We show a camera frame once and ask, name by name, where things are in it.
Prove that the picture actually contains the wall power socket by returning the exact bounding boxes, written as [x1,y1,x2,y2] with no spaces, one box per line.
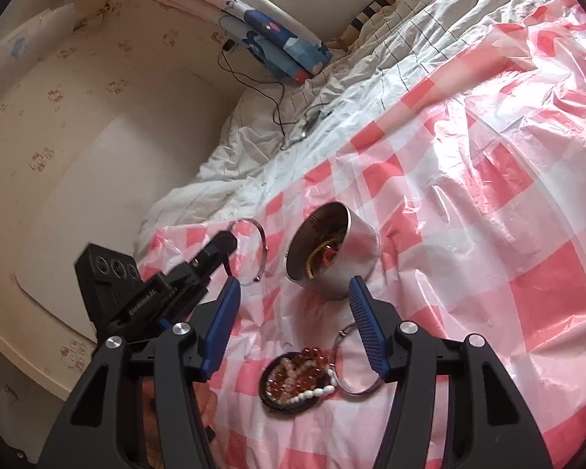
[211,32,239,53]

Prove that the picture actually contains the white striped duvet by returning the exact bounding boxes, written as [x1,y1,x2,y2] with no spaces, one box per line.
[134,0,563,260]

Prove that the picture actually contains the striped pillow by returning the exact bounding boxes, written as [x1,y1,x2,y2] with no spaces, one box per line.
[331,0,396,51]

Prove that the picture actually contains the white headboard panel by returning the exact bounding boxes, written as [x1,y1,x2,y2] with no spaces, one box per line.
[15,70,230,340]

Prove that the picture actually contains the silver bangle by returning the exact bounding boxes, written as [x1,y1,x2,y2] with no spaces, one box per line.
[227,217,269,287]
[328,323,384,401]

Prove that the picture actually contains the pink checkered plastic sheet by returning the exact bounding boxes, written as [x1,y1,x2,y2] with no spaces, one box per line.
[140,0,586,468]

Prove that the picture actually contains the person's left hand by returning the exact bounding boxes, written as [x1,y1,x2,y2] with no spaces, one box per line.
[141,373,218,468]

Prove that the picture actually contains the black charging cable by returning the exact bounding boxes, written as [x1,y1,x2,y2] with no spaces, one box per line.
[216,45,334,153]

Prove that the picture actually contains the blue cartoon curtain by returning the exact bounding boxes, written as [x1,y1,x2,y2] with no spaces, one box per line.
[219,0,332,85]

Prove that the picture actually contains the round silver metal tin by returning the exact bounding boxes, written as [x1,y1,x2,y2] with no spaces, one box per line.
[286,201,380,300]

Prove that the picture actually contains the pile of beaded bracelets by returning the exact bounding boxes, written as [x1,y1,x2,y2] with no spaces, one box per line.
[258,345,338,416]

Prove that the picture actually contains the round grey charger pad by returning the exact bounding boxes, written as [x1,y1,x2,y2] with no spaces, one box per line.
[302,110,322,138]

